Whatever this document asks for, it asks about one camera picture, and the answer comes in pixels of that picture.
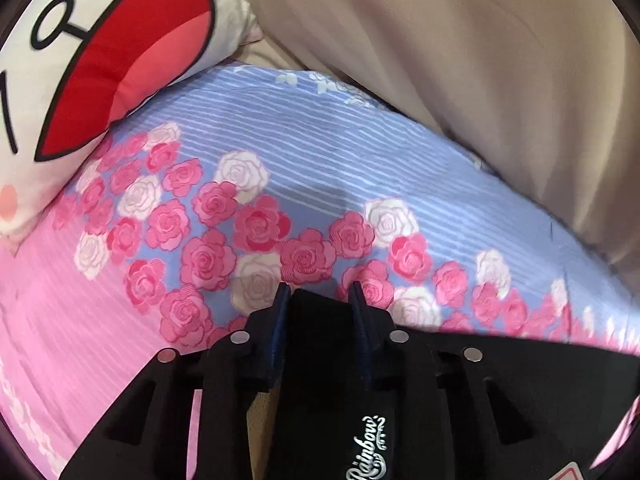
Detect black pants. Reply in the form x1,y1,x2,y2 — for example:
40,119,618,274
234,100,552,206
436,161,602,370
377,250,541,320
265,290,639,479

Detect pink rose bedsheet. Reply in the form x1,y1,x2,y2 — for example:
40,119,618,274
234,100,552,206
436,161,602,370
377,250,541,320
1,65,639,479

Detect beige quilt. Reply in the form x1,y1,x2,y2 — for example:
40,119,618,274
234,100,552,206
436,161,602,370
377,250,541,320
241,0,639,288

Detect white cartoon face pillow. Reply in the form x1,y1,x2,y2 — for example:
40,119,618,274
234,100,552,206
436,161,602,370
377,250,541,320
1,0,262,252

